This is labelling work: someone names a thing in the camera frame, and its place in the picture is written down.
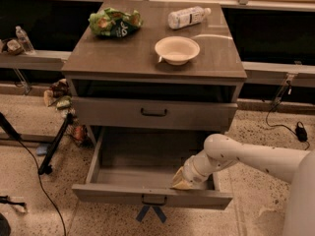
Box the green chip bag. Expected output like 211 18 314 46
89 7 143 38

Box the white paper bowl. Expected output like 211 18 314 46
155 36 200 66

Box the clear plastic water bottle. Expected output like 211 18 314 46
167 6 212 30

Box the grey top drawer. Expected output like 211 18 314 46
72 96 237 133

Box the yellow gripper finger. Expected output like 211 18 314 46
171 166 193 190

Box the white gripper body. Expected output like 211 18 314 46
182 150 235 185

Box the small upright water bottle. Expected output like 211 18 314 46
16 26 35 55

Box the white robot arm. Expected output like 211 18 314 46
172 134 315 236

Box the crumpled item on ledge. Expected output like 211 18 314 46
0 38 24 55

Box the grey drawer cabinet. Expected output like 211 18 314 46
61 0 248 133

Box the pile of snack bags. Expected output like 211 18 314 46
43 79 92 148

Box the blue tape X mark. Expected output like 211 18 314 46
136 206 167 223

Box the black power adapter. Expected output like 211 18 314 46
295 122 308 142

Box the black tripod leg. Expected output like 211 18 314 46
38 113 73 175

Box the black floor cable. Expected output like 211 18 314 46
0 111 68 236

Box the grey drawer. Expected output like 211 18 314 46
73 127 232 209
72 96 237 133

